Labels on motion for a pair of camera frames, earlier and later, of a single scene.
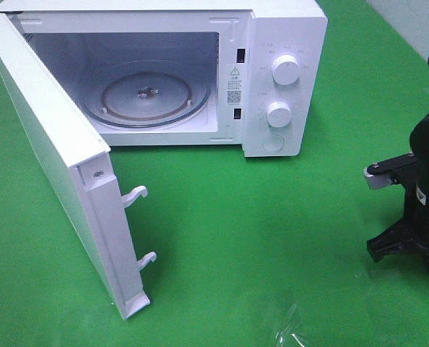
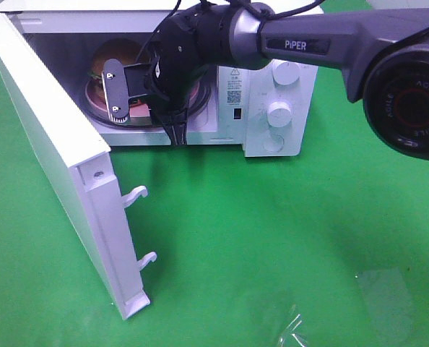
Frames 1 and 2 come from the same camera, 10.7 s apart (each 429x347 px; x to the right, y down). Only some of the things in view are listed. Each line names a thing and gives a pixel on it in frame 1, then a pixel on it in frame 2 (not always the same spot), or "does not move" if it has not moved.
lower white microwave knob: x=279 y=114 does not move
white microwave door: x=79 y=157 does not move
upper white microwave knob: x=286 y=70 does not move
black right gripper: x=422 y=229 to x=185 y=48
